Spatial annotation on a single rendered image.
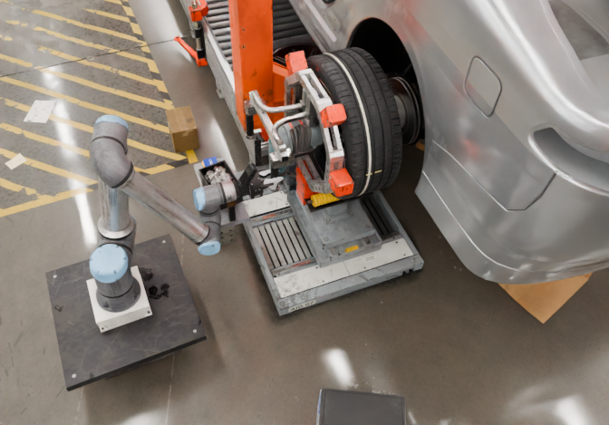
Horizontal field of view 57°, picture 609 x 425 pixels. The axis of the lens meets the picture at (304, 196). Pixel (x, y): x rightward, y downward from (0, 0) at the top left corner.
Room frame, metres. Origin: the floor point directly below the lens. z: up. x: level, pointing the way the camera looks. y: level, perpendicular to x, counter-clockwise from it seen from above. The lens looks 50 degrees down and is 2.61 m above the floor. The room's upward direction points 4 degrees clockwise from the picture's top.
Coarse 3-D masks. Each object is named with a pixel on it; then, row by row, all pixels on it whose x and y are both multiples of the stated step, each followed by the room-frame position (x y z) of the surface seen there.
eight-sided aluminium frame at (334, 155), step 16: (288, 80) 2.01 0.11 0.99; (304, 80) 1.85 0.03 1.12; (288, 96) 2.02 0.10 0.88; (320, 96) 1.79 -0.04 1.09; (288, 112) 2.02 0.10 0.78; (336, 128) 1.66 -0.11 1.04; (336, 144) 1.62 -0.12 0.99; (336, 160) 1.58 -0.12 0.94; (304, 176) 1.79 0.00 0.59; (320, 192) 1.62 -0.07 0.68
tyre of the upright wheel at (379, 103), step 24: (360, 48) 2.06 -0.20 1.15; (336, 72) 1.84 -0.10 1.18; (360, 72) 1.85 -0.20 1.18; (336, 96) 1.75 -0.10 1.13; (360, 96) 1.74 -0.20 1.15; (384, 96) 1.77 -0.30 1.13; (360, 120) 1.67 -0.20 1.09; (384, 120) 1.69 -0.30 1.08; (360, 144) 1.60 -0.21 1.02; (384, 144) 1.63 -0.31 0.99; (360, 168) 1.56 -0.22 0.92; (384, 168) 1.61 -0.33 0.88; (360, 192) 1.59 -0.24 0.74
